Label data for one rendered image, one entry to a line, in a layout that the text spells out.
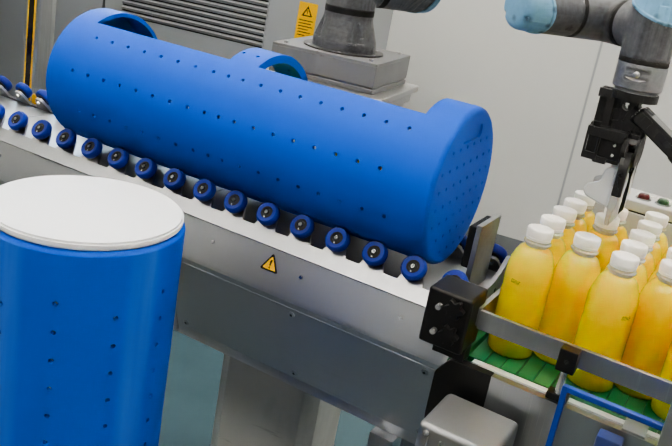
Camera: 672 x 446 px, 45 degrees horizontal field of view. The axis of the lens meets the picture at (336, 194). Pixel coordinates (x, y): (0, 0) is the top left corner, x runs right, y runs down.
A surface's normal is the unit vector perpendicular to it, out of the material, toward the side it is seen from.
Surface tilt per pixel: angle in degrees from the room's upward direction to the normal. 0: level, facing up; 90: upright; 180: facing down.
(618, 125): 91
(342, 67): 90
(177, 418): 0
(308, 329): 110
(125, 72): 67
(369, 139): 61
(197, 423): 0
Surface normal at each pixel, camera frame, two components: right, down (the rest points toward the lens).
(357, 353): -0.51, 0.50
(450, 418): 0.17, -0.94
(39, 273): -0.08, 0.29
